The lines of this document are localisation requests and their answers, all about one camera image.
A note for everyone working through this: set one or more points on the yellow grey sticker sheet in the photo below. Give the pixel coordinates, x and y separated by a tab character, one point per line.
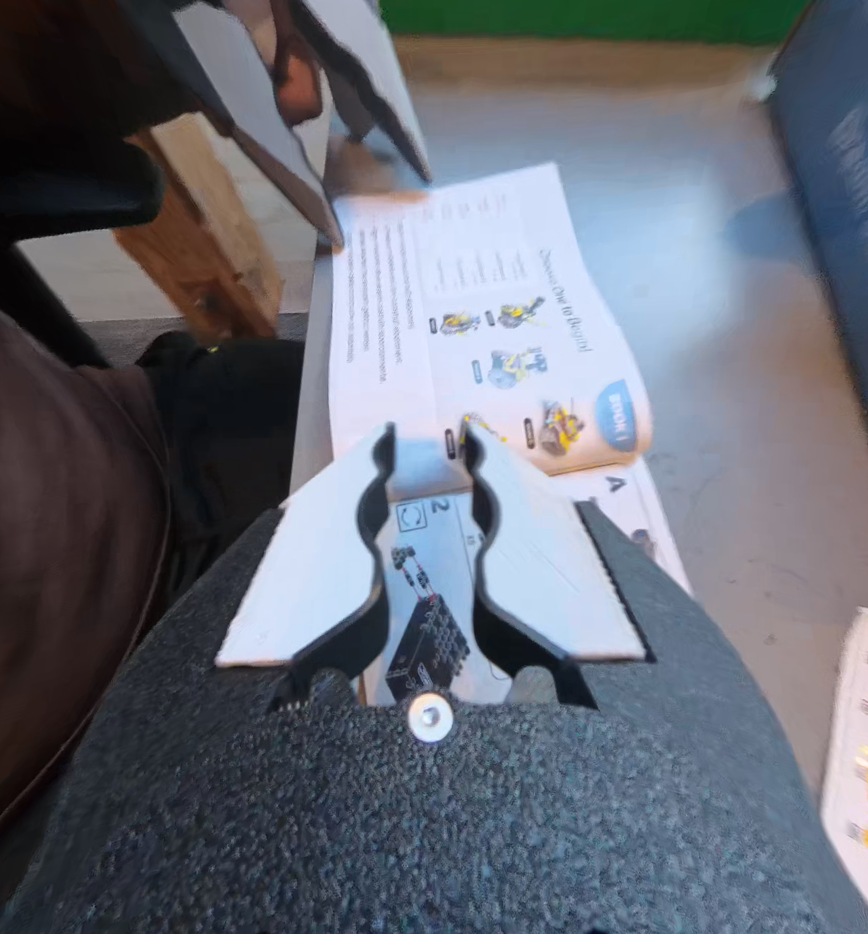
854	693

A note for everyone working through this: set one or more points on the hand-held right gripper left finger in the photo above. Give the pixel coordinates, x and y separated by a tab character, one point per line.
302	584

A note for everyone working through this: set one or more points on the white instruction booklet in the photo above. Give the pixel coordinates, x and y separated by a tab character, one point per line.
419	255

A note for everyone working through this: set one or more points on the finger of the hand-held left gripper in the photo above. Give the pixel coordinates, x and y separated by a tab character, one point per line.
375	66
244	87

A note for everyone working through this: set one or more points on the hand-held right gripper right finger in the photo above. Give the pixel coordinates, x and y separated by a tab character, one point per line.
558	584

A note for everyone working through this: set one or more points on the black chair frame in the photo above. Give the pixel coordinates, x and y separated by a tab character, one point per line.
54	190

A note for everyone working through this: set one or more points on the brown wooden furniture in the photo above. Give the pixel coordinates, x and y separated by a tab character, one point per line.
200	255

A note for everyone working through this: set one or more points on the blue cardboard kit box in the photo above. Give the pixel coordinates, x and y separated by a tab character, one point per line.
843	182

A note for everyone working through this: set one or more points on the green bin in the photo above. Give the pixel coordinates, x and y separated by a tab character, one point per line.
587	18

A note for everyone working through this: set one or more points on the person's left forearm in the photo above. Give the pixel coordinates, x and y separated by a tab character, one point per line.
40	51

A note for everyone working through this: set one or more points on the black cloth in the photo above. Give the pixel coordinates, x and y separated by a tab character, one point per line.
222	438

